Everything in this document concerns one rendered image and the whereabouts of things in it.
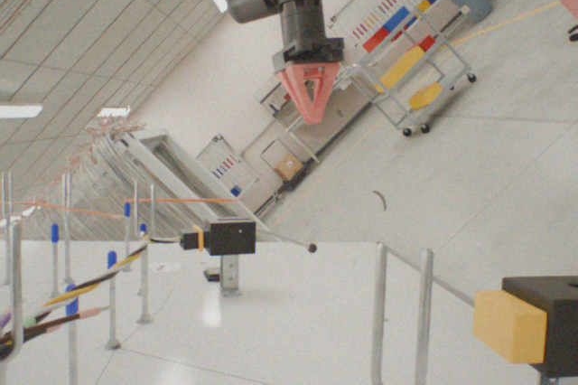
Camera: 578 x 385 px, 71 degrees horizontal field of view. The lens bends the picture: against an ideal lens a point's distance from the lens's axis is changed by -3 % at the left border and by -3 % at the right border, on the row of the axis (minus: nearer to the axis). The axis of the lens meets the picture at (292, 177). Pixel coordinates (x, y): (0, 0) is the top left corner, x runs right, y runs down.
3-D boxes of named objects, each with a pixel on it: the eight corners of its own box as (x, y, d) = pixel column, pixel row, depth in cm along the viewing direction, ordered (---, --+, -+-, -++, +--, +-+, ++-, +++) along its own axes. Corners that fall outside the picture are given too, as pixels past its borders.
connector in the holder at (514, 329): (544, 363, 22) (548, 312, 22) (511, 365, 22) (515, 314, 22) (499, 333, 26) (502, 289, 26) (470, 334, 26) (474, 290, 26)
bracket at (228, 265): (242, 295, 51) (243, 255, 50) (223, 296, 50) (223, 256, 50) (234, 284, 55) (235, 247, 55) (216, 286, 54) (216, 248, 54)
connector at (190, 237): (222, 246, 50) (221, 230, 50) (181, 250, 48) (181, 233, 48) (215, 241, 53) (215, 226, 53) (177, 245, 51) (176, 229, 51)
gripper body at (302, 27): (297, 54, 49) (290, -10, 48) (272, 70, 58) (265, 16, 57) (347, 51, 51) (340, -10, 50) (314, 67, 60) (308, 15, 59)
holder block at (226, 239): (256, 254, 51) (256, 221, 51) (209, 256, 49) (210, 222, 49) (247, 246, 55) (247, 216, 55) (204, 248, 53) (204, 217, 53)
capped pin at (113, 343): (102, 345, 36) (101, 249, 36) (120, 342, 37) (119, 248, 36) (105, 352, 35) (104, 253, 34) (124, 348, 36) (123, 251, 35)
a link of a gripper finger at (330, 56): (302, 125, 50) (293, 45, 49) (283, 126, 57) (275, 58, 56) (351, 118, 52) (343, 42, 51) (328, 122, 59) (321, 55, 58)
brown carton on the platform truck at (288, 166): (297, 167, 835) (285, 155, 830) (303, 165, 781) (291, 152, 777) (284, 181, 828) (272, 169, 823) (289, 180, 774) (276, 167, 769)
